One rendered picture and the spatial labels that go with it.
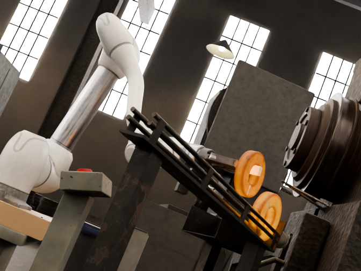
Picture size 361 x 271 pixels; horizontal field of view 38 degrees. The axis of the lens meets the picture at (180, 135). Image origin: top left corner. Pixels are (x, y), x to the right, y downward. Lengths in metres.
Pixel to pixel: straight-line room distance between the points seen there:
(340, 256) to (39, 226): 1.01
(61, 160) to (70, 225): 0.76
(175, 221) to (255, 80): 1.52
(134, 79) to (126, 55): 0.11
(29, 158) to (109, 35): 0.56
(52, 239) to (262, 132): 3.66
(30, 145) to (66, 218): 0.61
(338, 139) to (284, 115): 2.98
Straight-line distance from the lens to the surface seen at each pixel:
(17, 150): 2.02
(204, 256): 2.62
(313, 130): 2.15
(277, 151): 4.96
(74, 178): 1.39
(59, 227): 1.46
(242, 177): 1.71
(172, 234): 4.52
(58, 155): 2.18
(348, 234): 1.79
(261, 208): 1.64
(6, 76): 5.54
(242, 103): 4.93
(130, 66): 2.06
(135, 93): 1.95
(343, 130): 2.09
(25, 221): 1.93
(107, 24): 2.15
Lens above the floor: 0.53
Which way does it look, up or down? 10 degrees up
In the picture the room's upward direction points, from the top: 23 degrees clockwise
